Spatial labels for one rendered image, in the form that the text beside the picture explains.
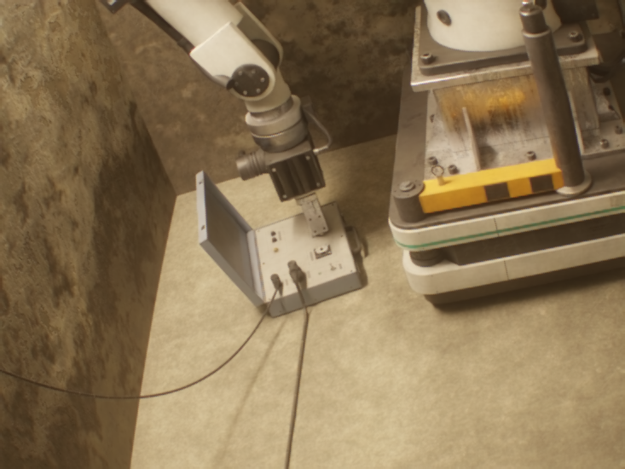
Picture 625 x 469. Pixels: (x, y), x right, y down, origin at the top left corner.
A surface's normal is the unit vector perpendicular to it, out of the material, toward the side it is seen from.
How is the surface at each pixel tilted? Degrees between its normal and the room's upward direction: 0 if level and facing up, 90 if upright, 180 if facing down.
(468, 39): 69
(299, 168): 90
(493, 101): 90
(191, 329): 0
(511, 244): 90
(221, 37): 90
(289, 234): 0
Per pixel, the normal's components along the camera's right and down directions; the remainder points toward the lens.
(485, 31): -0.40, 0.32
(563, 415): -0.31, -0.77
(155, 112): 0.06, 0.56
